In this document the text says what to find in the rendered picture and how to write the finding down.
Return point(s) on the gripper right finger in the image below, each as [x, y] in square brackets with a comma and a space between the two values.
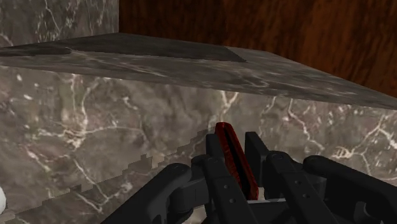
[297, 186]

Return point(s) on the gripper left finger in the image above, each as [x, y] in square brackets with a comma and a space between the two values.
[217, 183]

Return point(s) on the red bar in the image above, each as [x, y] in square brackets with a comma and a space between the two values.
[237, 161]

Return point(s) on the white round object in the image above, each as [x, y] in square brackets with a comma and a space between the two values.
[2, 200]

